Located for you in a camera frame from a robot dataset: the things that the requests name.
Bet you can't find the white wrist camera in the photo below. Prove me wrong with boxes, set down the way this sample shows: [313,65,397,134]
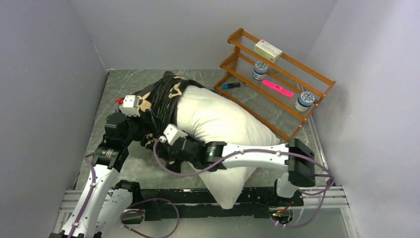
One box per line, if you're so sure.
[115,95,140,117]
[159,123,188,146]

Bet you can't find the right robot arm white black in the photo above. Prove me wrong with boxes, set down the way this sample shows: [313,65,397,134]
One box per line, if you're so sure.
[153,136,315,206]

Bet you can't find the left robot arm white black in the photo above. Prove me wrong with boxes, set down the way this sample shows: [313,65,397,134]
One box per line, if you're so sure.
[50,112,146,238]

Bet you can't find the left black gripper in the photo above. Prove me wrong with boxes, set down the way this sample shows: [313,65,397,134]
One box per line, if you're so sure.
[121,109,160,146]

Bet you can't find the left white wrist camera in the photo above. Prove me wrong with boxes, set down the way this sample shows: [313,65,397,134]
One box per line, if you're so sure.
[115,95,140,117]

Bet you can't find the pink flat plastic item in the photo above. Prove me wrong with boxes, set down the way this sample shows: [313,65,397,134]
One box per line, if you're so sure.
[262,79,294,98]

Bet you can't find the wooden two-tier shelf rack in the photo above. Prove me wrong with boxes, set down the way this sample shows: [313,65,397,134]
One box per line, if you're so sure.
[214,28,336,141]

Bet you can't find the black pillowcase with beige flowers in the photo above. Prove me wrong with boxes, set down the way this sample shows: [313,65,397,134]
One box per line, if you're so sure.
[131,70,206,174]

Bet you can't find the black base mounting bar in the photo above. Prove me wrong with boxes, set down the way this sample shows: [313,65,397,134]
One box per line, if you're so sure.
[122,185,304,221]

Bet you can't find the blue marker pen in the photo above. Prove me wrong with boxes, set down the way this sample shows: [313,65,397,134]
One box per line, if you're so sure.
[220,82,241,90]

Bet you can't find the white cardboard box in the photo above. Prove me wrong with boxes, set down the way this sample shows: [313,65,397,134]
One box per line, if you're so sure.
[254,40,283,63]

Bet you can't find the white pillow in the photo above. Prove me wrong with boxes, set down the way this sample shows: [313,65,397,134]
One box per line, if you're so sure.
[176,86,280,210]

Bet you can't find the white jar blue lid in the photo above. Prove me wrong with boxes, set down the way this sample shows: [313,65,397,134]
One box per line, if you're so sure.
[252,61,268,81]
[295,91,315,112]

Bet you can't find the aluminium frame rail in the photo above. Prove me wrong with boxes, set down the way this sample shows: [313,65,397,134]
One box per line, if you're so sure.
[53,186,359,238]

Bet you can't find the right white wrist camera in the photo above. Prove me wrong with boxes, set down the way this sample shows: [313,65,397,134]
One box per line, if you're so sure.
[159,123,188,146]

